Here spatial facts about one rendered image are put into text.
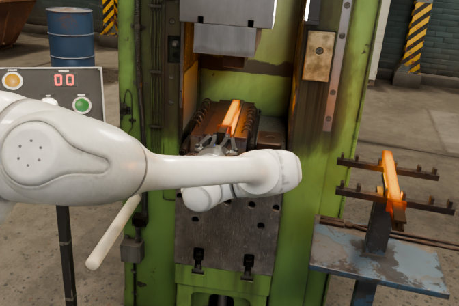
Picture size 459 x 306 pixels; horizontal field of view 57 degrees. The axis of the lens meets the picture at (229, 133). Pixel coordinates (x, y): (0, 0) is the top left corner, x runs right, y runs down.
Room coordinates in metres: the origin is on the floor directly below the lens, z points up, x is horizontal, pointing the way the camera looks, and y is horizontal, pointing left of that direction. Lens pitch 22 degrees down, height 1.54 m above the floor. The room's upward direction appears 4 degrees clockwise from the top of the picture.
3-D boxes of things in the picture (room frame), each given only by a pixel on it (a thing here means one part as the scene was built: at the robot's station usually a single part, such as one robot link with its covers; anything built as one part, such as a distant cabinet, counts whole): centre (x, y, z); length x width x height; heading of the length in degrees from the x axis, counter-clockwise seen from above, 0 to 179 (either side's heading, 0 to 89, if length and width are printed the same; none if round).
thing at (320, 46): (1.46, -0.29, 1.27); 0.09 x 0.02 x 0.17; 85
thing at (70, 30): (5.63, 2.19, 0.44); 0.59 x 0.59 x 0.88
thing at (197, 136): (1.57, 0.02, 0.96); 0.42 x 0.20 x 0.09; 175
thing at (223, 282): (1.57, -0.04, 0.23); 0.55 x 0.37 x 0.47; 175
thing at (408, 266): (1.14, -0.49, 0.71); 0.40 x 0.30 x 0.02; 77
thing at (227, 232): (1.57, -0.04, 0.69); 0.56 x 0.38 x 0.45; 175
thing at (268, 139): (1.40, -0.15, 0.95); 0.12 x 0.08 x 0.06; 175
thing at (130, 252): (1.51, 0.39, 0.36); 0.09 x 0.07 x 0.12; 85
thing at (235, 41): (1.57, 0.02, 1.32); 0.42 x 0.20 x 0.10; 175
